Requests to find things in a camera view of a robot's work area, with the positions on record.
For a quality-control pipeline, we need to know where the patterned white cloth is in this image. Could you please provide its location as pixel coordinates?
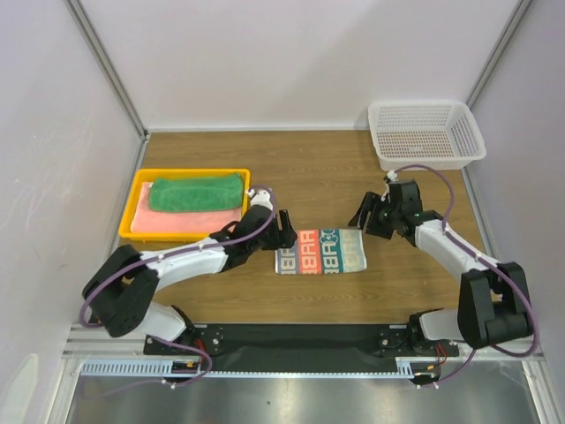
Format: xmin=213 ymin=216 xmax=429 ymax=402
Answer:
xmin=275 ymin=228 xmax=367 ymax=276

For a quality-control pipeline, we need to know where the green towel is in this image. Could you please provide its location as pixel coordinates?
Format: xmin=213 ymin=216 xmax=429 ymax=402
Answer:
xmin=148 ymin=173 xmax=245 ymax=213

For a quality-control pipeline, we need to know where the pink towel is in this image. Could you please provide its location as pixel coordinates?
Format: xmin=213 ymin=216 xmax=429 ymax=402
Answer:
xmin=129 ymin=182 xmax=242 ymax=234

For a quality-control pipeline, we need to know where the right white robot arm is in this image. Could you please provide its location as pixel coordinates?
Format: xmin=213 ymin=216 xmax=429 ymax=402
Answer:
xmin=349 ymin=180 xmax=536 ymax=355

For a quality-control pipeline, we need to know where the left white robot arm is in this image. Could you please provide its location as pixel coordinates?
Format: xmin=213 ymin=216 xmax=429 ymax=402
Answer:
xmin=82 ymin=205 xmax=298 ymax=353

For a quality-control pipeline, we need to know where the white plastic basket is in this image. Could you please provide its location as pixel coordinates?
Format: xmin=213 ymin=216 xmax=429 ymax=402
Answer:
xmin=367 ymin=100 xmax=486 ymax=171

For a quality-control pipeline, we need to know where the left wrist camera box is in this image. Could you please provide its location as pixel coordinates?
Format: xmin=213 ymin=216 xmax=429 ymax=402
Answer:
xmin=246 ymin=187 xmax=274 ymax=210

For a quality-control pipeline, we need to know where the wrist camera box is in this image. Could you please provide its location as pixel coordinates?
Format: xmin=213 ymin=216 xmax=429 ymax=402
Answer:
xmin=246 ymin=187 xmax=274 ymax=210
xmin=383 ymin=170 xmax=398 ymax=185

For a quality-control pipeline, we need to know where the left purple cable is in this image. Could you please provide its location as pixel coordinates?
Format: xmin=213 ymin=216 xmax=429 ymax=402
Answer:
xmin=78 ymin=186 xmax=278 ymax=398

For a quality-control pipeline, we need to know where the purple cable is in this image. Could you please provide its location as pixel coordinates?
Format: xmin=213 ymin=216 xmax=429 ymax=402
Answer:
xmin=390 ymin=164 xmax=540 ymax=390
xmin=78 ymin=186 xmax=278 ymax=398

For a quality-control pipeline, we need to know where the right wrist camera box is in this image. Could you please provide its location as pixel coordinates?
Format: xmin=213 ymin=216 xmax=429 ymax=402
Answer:
xmin=383 ymin=170 xmax=398 ymax=185

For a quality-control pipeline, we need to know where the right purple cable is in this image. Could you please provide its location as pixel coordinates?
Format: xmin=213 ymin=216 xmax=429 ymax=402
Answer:
xmin=390 ymin=164 xmax=540 ymax=390

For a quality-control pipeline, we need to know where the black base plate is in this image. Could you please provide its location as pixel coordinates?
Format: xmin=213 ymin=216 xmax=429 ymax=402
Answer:
xmin=143 ymin=323 xmax=460 ymax=375

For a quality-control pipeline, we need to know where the aluminium frame rail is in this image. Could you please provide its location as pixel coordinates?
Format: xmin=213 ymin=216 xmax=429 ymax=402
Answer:
xmin=61 ymin=322 xmax=548 ymax=362

